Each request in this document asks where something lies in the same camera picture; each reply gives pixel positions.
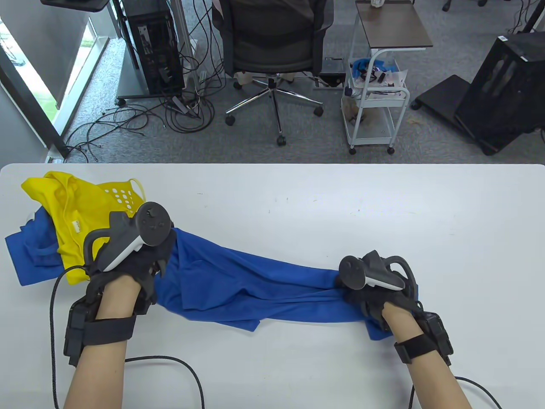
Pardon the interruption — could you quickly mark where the tangle of black floor cables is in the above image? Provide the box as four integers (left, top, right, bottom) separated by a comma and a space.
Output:
64, 0, 228, 164

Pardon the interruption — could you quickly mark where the grey rolling desk base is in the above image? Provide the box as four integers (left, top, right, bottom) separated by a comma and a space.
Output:
116, 43, 188, 107

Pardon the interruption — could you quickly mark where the black stand pole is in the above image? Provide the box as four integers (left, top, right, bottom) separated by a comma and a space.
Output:
509, 0, 545, 35

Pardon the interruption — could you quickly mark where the brown bag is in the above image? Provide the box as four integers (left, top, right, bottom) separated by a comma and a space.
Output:
343, 96, 367, 126

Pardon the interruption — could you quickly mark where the yellow t-shirt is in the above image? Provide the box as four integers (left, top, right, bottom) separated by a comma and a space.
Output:
21, 171, 128, 285

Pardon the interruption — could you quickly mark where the grey handheld controller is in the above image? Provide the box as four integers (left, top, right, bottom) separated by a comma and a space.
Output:
338, 251, 413, 299
83, 202, 172, 273

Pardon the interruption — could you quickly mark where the black desk top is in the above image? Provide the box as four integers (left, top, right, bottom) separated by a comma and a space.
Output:
40, 0, 112, 12

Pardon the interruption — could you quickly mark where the person's left forearm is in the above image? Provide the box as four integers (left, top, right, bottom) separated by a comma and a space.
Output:
63, 276, 143, 409

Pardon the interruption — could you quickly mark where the black floor box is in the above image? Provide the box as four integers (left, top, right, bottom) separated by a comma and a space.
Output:
317, 58, 346, 90

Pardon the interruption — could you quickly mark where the black wrist camera strap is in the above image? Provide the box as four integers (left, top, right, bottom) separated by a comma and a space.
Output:
394, 312, 454, 367
63, 298, 137, 367

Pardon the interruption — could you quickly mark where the black wheeled platform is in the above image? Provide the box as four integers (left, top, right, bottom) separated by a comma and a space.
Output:
411, 75, 473, 128

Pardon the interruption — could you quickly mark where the person's right forearm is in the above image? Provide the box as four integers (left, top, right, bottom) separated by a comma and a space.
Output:
381, 303, 473, 409

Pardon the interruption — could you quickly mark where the black computer case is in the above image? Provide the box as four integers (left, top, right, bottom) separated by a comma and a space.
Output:
455, 32, 545, 156

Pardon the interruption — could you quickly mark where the brown top side table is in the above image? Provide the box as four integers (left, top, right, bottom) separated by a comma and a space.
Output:
349, 0, 434, 54

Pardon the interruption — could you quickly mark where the clear bag of papers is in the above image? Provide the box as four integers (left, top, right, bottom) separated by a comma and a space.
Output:
366, 68, 408, 101

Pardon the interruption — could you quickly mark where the blue cloth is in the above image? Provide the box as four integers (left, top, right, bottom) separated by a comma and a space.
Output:
351, 59, 399, 79

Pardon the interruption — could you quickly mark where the black mesh office chair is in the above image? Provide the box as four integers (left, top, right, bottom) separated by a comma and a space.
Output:
212, 0, 336, 147

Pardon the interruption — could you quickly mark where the black computer tower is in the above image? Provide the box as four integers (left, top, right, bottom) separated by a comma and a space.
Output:
123, 0, 186, 95

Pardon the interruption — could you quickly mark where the black chair base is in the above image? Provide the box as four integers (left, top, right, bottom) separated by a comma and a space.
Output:
442, 0, 489, 12

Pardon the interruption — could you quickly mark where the yellow perforated laundry basket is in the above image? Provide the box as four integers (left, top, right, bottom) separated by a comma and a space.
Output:
100, 178, 147, 218

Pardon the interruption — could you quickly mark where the blue t-shirt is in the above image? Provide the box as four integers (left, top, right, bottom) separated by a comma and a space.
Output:
5, 207, 69, 287
154, 228, 420, 341

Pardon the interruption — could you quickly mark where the black window frame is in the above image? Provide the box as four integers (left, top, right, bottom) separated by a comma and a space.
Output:
0, 55, 71, 159

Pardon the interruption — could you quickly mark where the person's left hand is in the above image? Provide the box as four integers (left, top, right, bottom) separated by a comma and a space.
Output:
85, 228, 177, 316

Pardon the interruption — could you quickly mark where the white rolling utility cart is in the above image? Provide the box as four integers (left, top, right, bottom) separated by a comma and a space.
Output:
341, 48, 411, 156

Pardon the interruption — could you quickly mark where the person's right hand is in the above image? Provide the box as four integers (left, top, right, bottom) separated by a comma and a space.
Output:
336, 273, 424, 333

